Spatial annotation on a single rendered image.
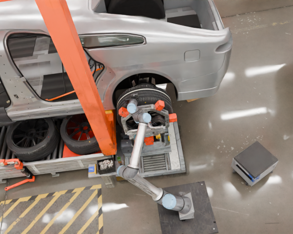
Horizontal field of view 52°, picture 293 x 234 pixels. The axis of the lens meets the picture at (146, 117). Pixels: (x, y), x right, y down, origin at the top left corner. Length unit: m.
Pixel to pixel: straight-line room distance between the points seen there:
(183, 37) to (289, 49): 3.00
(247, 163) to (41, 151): 2.60
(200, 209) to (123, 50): 1.93
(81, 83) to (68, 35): 0.52
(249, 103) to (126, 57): 2.30
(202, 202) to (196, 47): 1.72
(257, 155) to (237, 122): 0.81
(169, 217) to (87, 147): 1.33
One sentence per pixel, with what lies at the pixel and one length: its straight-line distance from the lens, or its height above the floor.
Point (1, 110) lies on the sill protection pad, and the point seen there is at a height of 0.97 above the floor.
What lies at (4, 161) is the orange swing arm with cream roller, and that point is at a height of 0.49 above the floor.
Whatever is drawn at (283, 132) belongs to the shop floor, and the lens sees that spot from 4.58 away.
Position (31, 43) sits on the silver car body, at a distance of 5.13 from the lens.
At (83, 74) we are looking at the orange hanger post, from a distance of 2.60.
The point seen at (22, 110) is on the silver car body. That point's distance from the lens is 3.97.
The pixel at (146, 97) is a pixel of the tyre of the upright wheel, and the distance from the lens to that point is 3.26.
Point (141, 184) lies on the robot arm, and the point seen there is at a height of 0.80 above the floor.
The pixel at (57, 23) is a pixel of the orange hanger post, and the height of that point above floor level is 2.42.
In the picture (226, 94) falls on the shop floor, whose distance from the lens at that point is 4.84.
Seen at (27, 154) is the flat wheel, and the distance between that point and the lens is 4.12.
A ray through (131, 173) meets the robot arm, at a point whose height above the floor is 1.08.
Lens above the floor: 3.64
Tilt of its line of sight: 53 degrees down
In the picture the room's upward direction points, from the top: 10 degrees counter-clockwise
